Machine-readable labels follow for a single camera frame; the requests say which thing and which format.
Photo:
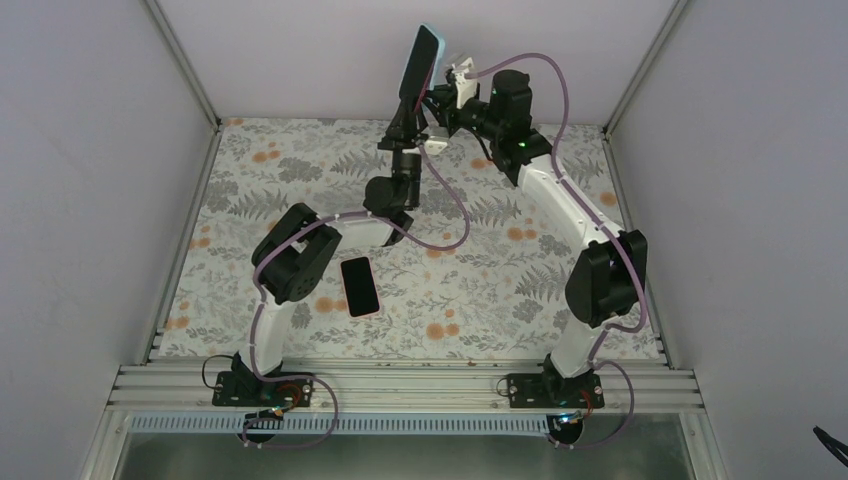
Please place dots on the floral patterned table mat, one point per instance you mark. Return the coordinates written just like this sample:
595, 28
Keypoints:
481, 278

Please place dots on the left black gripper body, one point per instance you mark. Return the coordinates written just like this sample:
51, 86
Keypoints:
400, 142

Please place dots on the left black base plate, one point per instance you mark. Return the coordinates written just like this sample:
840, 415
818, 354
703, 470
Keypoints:
239, 387

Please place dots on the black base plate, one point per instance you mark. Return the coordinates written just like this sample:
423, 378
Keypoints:
550, 391
239, 387

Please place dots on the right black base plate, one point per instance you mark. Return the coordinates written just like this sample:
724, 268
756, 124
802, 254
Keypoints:
550, 391

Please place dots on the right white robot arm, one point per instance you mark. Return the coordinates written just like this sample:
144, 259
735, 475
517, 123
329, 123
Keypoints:
607, 279

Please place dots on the grey slotted cable duct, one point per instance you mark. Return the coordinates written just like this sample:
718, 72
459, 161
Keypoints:
347, 424

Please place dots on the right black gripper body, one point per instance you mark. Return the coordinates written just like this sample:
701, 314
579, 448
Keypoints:
444, 114

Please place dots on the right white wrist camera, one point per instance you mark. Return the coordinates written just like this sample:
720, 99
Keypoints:
461, 74

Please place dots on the black object bottom right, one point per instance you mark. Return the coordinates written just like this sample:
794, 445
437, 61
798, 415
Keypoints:
834, 446

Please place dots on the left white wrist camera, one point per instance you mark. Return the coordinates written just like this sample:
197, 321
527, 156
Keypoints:
434, 145

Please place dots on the teal smartphone black screen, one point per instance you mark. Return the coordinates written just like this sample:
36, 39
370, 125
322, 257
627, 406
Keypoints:
360, 287

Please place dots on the light blue phone case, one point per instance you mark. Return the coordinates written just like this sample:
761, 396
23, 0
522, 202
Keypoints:
424, 60

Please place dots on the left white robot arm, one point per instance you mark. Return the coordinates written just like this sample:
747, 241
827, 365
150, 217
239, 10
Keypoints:
291, 260

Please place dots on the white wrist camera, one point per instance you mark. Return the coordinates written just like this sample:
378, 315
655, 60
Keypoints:
434, 145
461, 74

